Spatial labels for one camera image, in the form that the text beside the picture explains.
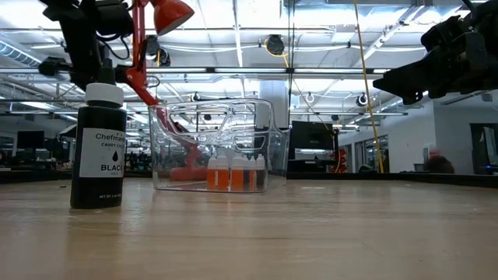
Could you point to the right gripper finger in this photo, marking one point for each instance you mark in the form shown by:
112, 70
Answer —
420, 70
404, 91

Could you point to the large black food colouring bottle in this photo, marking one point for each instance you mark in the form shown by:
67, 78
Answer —
97, 186

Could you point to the person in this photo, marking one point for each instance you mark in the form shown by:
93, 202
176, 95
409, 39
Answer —
439, 166

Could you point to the black monitor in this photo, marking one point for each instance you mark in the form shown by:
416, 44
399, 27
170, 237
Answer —
311, 135
30, 139

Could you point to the small orange dropper bottle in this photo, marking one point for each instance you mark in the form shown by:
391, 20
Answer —
223, 179
211, 179

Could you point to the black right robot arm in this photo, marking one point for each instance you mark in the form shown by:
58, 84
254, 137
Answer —
490, 4

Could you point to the red ribbed object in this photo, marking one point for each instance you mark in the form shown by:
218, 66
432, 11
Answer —
341, 160

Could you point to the small navy dropper bottle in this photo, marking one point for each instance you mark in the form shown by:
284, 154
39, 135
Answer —
261, 179

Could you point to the clear plastic bin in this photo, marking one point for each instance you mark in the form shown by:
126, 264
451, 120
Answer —
272, 163

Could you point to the red desk lamp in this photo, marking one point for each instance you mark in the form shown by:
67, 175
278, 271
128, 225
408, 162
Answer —
171, 13

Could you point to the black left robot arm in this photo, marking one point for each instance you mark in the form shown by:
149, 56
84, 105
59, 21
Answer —
113, 19

